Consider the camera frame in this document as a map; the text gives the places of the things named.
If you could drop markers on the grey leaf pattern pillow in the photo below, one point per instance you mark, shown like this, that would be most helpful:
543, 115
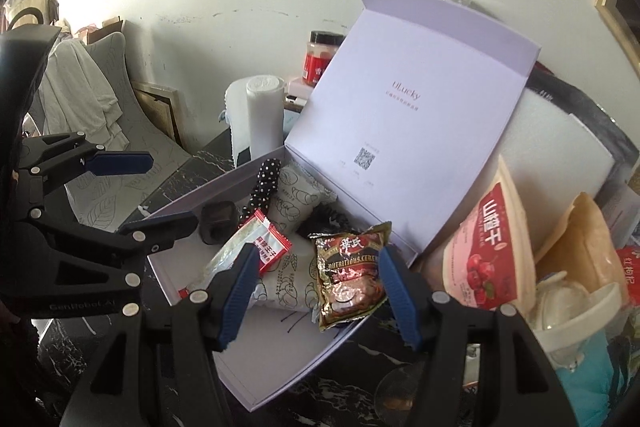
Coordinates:
150, 162

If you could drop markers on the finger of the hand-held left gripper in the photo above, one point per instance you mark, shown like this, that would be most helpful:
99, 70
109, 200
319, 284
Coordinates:
165, 227
122, 163

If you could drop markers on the red white snack packet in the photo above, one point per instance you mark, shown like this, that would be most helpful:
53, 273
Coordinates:
265, 239

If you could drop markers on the lavender gift box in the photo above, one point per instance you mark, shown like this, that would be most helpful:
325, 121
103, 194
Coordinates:
415, 57

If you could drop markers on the red lid jar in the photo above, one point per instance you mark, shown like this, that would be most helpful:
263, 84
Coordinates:
320, 62

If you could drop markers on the wooden frame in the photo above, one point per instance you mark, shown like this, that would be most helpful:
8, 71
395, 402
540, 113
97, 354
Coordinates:
160, 112

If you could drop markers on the white paper towel roll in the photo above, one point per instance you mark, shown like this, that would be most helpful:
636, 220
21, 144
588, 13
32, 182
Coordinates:
262, 117

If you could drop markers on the blue plastic bag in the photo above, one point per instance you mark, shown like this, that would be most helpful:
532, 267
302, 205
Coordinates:
595, 387

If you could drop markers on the glass jar with white lid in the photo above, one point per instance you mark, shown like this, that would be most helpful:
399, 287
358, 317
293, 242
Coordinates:
575, 312

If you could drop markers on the gold picture frame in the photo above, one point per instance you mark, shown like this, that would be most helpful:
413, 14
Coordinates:
617, 22

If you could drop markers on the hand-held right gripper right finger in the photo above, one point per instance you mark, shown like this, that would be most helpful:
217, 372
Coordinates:
400, 302

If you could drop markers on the brown kraft pouch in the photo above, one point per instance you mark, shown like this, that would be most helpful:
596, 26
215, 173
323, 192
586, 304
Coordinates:
585, 242

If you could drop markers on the grey garment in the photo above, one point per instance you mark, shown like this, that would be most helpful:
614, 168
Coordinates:
80, 87

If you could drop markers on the red dried fruit pouch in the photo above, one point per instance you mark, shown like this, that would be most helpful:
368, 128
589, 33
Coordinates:
485, 247

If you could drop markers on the brown green cereal packet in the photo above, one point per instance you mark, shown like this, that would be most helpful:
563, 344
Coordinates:
350, 277

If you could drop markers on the black polka dot scrunchie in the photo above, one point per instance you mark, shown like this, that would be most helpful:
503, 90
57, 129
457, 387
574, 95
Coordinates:
267, 179

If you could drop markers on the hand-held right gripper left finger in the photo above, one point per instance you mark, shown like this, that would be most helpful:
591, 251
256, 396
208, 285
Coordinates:
235, 297

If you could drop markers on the white printed snack packet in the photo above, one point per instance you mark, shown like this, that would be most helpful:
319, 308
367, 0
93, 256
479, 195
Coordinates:
287, 282
300, 197

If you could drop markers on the black framed board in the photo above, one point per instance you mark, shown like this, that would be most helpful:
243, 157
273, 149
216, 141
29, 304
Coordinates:
590, 122

